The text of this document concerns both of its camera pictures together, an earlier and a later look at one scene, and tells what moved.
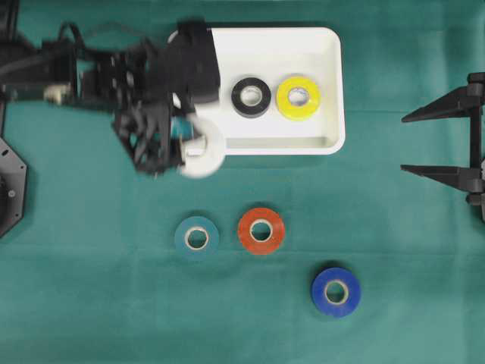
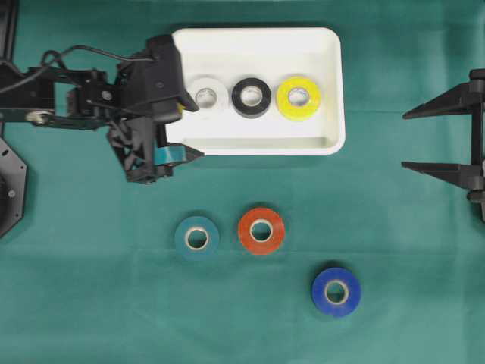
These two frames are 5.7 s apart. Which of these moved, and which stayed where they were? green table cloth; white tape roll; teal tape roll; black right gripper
Moved: white tape roll
Stayed: green table cloth; teal tape roll; black right gripper
